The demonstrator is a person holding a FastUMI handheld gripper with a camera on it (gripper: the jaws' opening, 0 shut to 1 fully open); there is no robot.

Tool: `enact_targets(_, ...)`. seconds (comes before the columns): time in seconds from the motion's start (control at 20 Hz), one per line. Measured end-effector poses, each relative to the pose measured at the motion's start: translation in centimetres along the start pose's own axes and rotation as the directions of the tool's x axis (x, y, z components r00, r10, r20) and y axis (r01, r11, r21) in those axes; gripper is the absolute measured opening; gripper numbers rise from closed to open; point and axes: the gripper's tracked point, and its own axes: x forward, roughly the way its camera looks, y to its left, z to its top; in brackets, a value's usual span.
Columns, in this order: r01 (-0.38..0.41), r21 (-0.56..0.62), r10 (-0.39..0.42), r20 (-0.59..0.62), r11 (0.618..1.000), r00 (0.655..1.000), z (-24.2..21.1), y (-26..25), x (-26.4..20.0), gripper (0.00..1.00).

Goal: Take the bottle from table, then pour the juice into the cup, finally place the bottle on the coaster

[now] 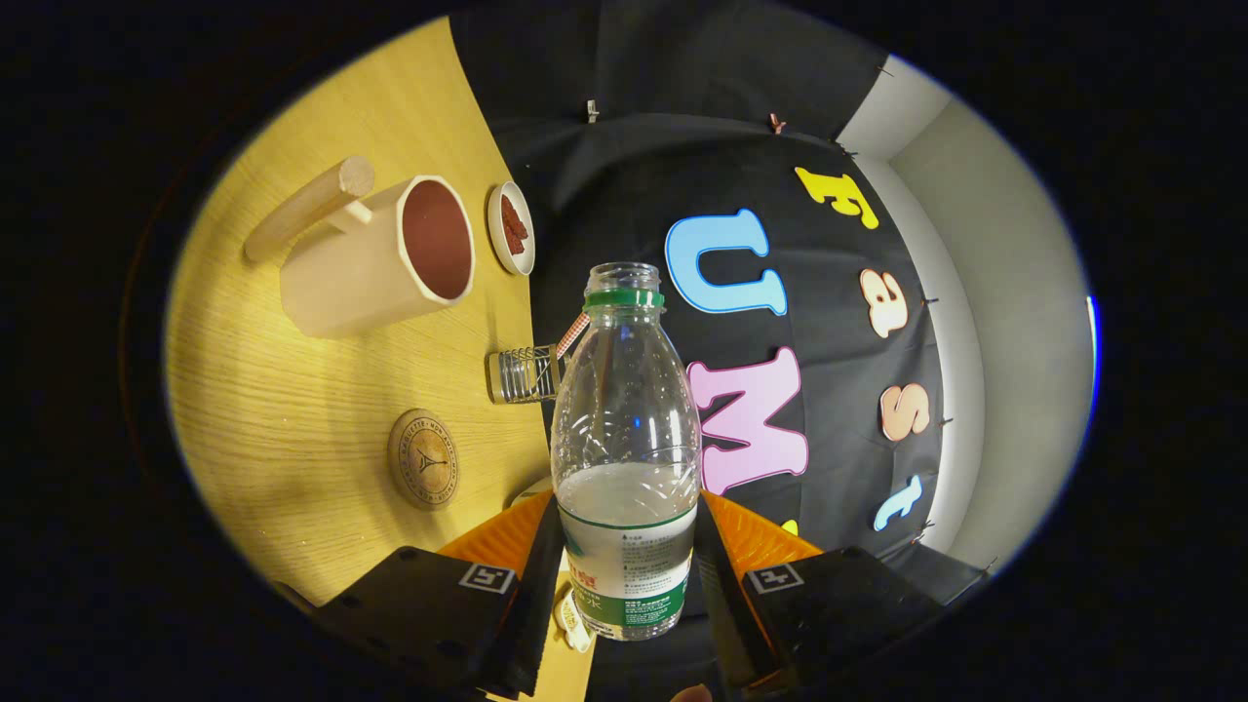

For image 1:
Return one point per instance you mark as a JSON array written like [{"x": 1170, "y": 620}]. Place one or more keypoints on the clear plastic juice bottle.
[{"x": 624, "y": 409}]

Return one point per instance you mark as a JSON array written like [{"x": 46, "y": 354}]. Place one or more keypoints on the white divided dish with beans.
[{"x": 571, "y": 619}]

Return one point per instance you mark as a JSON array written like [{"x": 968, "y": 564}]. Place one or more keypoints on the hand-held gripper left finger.
[{"x": 429, "y": 604}]

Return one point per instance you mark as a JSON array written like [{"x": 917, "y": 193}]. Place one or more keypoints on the round cork coaster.
[{"x": 424, "y": 458}]

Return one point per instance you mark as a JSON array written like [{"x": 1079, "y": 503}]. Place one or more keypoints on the brown food pieces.
[{"x": 514, "y": 226}]

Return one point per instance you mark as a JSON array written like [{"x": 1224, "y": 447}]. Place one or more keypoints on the copper clip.
[{"x": 776, "y": 123}]

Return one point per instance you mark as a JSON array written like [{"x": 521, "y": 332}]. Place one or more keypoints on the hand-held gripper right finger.
[{"x": 838, "y": 604}]

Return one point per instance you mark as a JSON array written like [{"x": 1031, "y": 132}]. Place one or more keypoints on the small white round plate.
[{"x": 495, "y": 234}]

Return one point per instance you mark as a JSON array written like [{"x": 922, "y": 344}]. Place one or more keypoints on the wooden table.
[{"x": 273, "y": 409}]

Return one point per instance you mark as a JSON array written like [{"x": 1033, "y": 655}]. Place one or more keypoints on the black backdrop cloth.
[{"x": 741, "y": 146}]

